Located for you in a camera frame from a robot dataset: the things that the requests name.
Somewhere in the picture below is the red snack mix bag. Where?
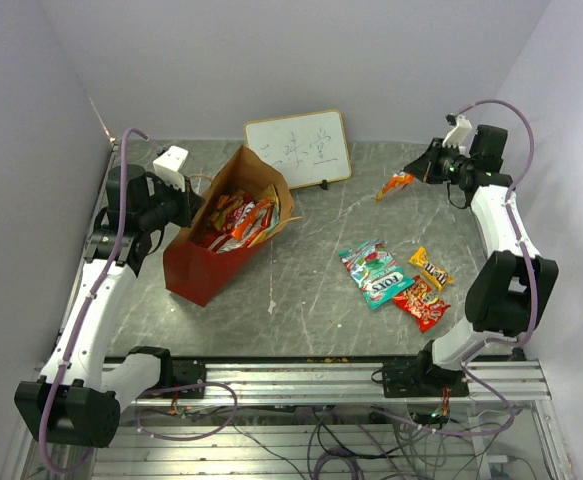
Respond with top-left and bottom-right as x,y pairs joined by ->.
392,276 -> 450,333

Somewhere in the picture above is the small whiteboard yellow frame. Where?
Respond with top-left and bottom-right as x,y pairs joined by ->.
244,109 -> 352,189

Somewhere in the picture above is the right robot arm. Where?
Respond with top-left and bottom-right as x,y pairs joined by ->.
404,115 -> 559,396

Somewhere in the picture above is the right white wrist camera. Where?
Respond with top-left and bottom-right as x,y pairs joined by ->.
442,114 -> 472,150

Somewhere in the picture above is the yellow M&M's bag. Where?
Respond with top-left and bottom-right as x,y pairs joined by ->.
408,246 -> 455,291

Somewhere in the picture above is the red brown paper bag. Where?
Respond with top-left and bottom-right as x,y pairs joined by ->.
163,146 -> 295,306

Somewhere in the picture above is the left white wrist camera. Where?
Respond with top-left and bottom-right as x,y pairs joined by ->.
152,145 -> 189,191

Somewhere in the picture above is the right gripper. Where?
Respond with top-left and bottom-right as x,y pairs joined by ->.
403,138 -> 474,185

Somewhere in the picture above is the aluminium rail frame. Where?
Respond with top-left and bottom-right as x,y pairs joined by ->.
0,141 -> 572,480

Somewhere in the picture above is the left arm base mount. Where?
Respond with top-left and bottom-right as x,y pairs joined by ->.
103,353 -> 206,404

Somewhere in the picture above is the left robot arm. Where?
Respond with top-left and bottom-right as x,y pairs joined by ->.
14,161 -> 204,448

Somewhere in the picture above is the teal Fox's candy bag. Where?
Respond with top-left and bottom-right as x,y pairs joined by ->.
339,238 -> 414,310

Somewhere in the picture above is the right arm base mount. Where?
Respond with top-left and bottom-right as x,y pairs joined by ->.
371,356 -> 469,398

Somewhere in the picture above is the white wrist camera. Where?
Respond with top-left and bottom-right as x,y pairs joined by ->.
442,114 -> 472,150
152,145 -> 189,191

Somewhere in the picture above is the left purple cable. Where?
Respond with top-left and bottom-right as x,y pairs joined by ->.
38,127 -> 237,475

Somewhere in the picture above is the red Doritos bag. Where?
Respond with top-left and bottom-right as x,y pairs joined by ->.
193,230 -> 252,253

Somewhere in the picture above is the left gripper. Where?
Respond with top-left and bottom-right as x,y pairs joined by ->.
138,173 -> 205,232

